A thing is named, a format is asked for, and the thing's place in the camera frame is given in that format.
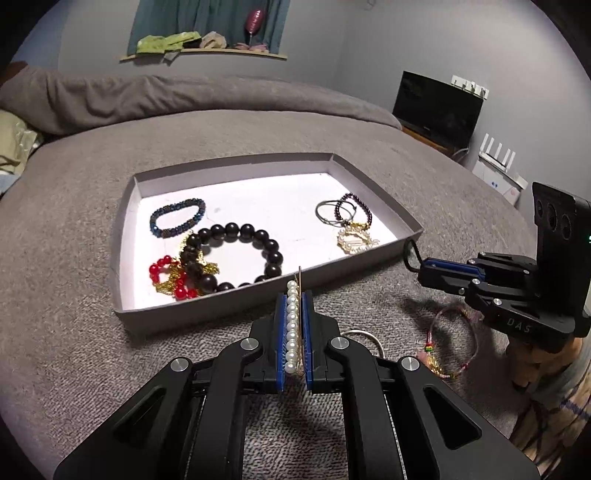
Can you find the wooden tv stand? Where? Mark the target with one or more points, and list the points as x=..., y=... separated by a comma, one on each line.
x=446, y=150

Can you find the pink items on sill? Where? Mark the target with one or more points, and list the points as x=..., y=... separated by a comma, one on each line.
x=261, y=48

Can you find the thin silver bangle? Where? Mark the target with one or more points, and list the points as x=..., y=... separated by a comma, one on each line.
x=336, y=213

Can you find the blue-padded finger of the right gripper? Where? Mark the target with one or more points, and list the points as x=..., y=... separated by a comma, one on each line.
x=459, y=269

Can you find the purple wine glass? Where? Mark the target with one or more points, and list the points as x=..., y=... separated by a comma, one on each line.
x=253, y=24

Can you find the right patterned sleeve forearm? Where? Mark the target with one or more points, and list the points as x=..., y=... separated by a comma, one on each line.
x=556, y=415

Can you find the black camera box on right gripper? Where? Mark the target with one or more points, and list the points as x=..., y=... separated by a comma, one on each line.
x=563, y=249

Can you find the olive green pillow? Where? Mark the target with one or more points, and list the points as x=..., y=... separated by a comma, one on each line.
x=18, y=141

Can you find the black monitor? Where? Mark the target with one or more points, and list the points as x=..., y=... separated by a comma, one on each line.
x=441, y=112

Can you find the wooden window sill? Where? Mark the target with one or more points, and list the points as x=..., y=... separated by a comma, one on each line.
x=199, y=51

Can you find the teal curtain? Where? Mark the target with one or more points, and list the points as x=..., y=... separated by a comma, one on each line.
x=164, y=18

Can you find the grey bed cover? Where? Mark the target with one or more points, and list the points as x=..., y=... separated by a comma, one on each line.
x=66, y=361

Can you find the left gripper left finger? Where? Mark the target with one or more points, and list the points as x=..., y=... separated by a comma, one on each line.
x=266, y=373

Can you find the blue bed sheet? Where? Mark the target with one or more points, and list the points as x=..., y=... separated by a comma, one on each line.
x=7, y=180

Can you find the grey shallow cardboard tray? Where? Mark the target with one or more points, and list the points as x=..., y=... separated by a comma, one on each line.
x=206, y=239

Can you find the white wifi router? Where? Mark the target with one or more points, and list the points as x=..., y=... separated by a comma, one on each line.
x=494, y=167

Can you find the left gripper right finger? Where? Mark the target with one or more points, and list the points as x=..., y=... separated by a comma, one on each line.
x=322, y=373

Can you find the green cloth on sill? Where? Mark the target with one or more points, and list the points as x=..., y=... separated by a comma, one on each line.
x=167, y=47

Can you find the beige cloth on sill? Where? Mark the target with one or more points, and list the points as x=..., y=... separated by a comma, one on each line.
x=213, y=40

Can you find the grey rolled blanket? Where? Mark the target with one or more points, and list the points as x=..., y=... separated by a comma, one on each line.
x=61, y=105

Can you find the white wall hook rack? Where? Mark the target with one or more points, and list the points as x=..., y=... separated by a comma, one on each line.
x=470, y=87

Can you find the person's right hand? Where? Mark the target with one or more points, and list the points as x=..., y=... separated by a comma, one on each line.
x=528, y=364

